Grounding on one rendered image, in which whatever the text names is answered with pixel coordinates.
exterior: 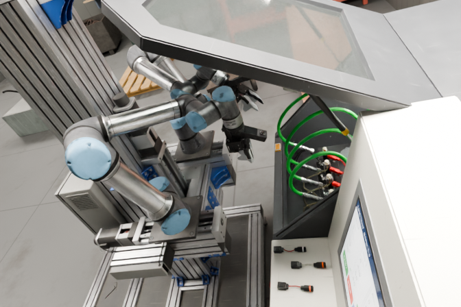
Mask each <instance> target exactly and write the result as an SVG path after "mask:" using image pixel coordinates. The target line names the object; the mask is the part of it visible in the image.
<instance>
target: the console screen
mask: <svg viewBox="0 0 461 307"><path fill-rule="evenodd" d="M338 259H339V264H340V273H341V277H342V286H343V291H344V299H345V304H346V307H394V302H393V299H392V294H391V291H390V287H389V284H388V279H387V276H386V271H385V268H384V265H383V260H382V257H381V253H380V250H379V245H378V242H377V237H376V234H375V229H374V227H373V222H372V219H371V215H370V211H369V208H368V204H367V201H366V196H365V192H364V188H363V185H362V180H361V178H359V181H358V183H357V188H356V190H355V194H354V197H353V201H352V204H351V208H350V210H349V214H348V217H347V220H346V224H345V227H344V231H343V234H342V237H341V241H340V244H339V247H338Z"/></svg>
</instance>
